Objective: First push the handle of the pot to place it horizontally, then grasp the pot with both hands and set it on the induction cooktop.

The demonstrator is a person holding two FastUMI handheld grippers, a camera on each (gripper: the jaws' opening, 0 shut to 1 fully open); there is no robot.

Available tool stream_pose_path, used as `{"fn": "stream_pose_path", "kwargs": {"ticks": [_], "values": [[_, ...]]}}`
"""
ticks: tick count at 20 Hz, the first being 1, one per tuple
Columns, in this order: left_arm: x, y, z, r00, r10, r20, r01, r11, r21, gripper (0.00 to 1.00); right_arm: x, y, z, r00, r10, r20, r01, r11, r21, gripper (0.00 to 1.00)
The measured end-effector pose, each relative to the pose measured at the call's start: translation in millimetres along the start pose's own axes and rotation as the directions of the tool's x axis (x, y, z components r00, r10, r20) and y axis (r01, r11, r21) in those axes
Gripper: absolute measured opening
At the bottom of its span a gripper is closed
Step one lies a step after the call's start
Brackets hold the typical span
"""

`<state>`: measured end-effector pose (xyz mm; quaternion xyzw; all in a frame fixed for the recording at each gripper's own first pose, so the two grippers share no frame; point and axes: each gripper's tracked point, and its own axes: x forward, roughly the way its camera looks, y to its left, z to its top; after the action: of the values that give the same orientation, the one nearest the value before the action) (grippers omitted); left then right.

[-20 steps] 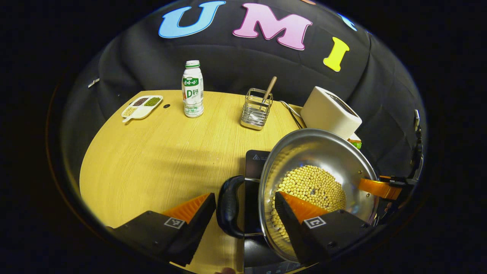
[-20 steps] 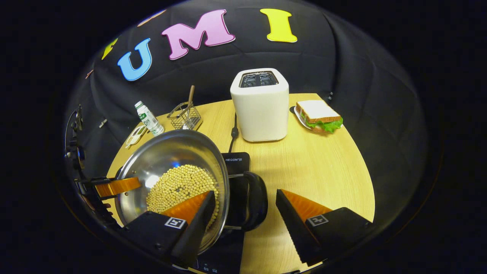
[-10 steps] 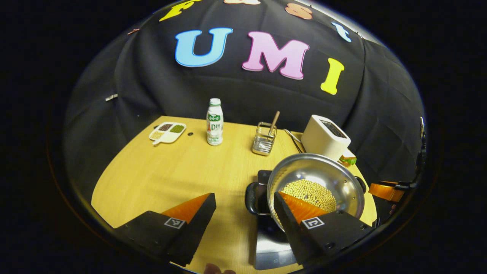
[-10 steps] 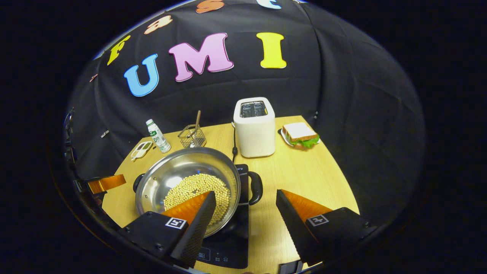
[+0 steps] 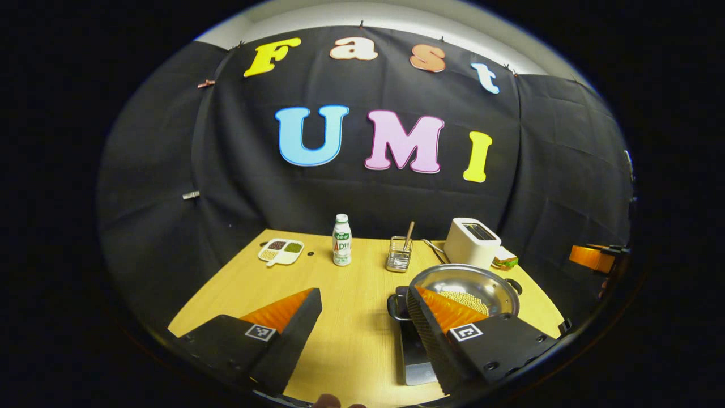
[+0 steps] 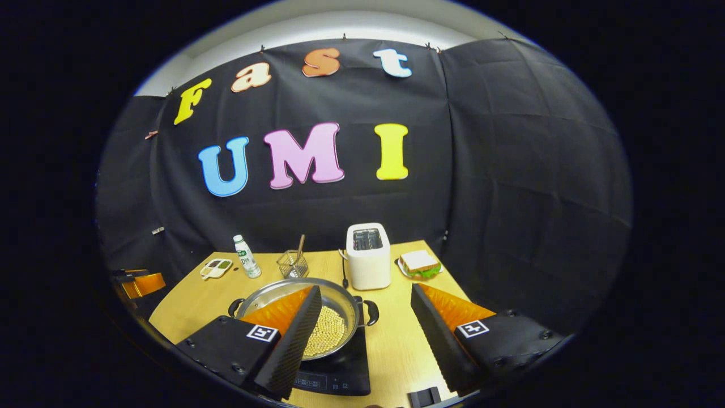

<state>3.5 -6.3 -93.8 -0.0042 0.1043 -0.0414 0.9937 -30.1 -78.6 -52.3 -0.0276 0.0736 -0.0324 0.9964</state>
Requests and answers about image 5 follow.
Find pile of soybeans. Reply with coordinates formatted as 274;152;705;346
439;291;491;317

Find white divided bean dish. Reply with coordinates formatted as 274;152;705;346
258;238;305;266

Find white drink bottle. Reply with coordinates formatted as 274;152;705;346
332;214;352;267

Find black toaster cable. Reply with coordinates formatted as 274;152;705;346
422;239;449;265

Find wire utensil holder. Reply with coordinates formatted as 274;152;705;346
386;236;413;273

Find white toaster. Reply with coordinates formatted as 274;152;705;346
443;218;502;269

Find black induction cooktop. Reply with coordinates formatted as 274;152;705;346
395;286;438;386

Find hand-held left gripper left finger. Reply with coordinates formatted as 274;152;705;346
170;287;323;396

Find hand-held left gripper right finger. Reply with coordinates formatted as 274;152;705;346
406;285;561;396

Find black backdrop cloth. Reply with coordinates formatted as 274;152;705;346
96;25;635;341

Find toy sandwich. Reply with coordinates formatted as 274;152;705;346
492;246;519;270

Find stainless steel pot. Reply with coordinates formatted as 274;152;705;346
387;263;523;324

